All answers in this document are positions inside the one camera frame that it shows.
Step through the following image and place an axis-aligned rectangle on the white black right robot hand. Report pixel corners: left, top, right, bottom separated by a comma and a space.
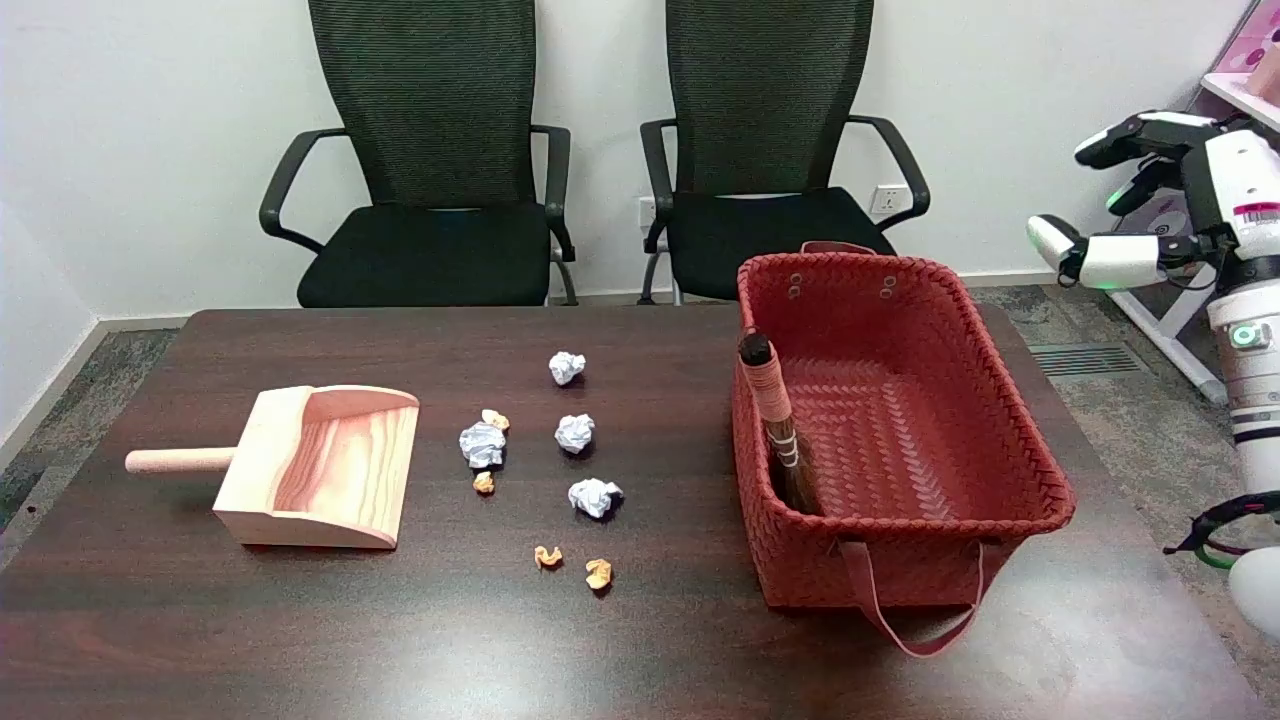
1027, 110, 1280, 292

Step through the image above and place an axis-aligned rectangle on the brown broom with handle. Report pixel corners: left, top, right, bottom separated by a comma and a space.
737, 331, 823, 517

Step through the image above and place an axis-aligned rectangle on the pink cup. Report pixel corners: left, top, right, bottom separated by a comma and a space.
1248, 42, 1280, 101

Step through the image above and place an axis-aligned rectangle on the pink white kids desk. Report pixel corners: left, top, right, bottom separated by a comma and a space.
1090, 0, 1280, 406

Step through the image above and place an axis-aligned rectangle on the red woven basket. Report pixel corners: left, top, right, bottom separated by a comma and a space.
732, 240, 1078, 658

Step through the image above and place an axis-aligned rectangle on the black mesh office chair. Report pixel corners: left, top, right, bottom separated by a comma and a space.
259, 0, 579, 308
640, 0, 931, 304

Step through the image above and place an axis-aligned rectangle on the wooden dustpan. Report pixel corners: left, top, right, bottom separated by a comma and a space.
125, 385, 421, 550

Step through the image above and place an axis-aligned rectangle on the black cable bundle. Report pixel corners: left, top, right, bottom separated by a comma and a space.
1163, 492, 1280, 571

